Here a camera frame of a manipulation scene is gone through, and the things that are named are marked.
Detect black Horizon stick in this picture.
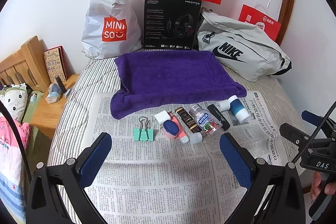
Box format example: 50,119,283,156
207,104,231,131

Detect small translucent white cap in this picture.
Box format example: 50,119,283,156
189,132,203,144

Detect clear candy bottle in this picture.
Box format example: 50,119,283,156
189,104,222,135

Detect blue and white bottle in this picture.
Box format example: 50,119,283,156
228,95,250,124

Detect black and gold tube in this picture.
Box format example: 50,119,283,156
175,107,202,133

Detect small white cylinder cap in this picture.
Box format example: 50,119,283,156
215,100,230,112

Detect pink and grey pen tube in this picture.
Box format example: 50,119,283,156
169,112,190,144

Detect mint green binder clip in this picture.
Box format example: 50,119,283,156
133,116,154,141

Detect blue and pink jar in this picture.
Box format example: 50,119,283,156
163,120,179,139

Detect white USB charger plug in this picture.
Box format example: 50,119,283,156
154,110,171,128

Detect person's right hand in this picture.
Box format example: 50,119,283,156
310,171,336,201

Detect wooden bedside table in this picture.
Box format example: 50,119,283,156
30,91,69,140

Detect newspaper sheet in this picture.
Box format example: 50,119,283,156
83,90,284,224

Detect pink patterned blanket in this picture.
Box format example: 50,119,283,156
0,117,26,223

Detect small items on nightstand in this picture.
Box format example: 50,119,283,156
46,76,71,104

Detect striped grey bed sheet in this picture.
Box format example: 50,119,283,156
46,49,308,224

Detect grey Nike waist bag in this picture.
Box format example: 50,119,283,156
197,8,292,82

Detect small red paper bag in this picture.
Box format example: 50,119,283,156
238,0,281,42

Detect floral pillow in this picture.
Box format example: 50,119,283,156
1,83,33,122

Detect purple towel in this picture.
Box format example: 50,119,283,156
110,50,247,119

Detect patterned book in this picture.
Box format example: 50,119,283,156
43,46,67,82

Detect white Miniso plastic bag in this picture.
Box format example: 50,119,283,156
81,0,141,59

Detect black headset box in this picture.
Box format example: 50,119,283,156
142,0,202,50

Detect black cable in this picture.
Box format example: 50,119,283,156
0,100,38,204

